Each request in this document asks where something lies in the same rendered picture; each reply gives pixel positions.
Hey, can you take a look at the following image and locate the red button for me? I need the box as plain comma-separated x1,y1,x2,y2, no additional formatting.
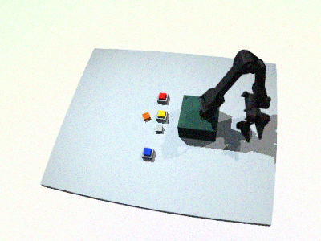
157,92,169,104

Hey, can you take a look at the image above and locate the orange block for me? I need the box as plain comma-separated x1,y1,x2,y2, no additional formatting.
142,112,151,121

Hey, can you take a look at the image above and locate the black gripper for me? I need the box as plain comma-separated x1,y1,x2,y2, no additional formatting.
236,105,270,143

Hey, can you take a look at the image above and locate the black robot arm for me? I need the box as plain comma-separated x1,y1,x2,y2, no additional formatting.
199,49,271,120

